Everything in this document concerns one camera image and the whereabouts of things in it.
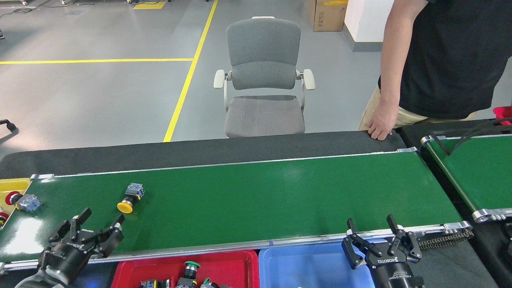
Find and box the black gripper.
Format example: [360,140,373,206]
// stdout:
[341,214,424,288]
[38,207,125,283]

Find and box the blue plastic tray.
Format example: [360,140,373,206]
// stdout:
[258,239,394,288]

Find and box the narrow green conveyor belt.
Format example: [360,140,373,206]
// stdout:
[420,134,512,223]

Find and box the long green conveyor belt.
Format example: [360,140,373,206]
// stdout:
[0,147,473,274]

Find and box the red plastic tray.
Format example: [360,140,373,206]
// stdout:
[111,250,260,288]

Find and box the person's right hand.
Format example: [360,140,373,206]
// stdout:
[367,100,400,141]

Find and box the yellow plastic bin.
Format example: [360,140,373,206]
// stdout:
[0,178,32,230]

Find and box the person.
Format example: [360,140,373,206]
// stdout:
[358,0,512,132]

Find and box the grey office chair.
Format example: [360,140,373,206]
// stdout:
[213,16,316,138]

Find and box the brown cardboard box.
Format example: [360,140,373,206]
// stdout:
[308,0,348,32]

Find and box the yellow push button switch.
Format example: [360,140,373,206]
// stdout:
[117,183,144,214]

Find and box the black conveyor drive chain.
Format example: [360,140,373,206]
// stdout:
[417,231,474,250]

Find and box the black cable bundle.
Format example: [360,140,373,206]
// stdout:
[429,118,512,156]

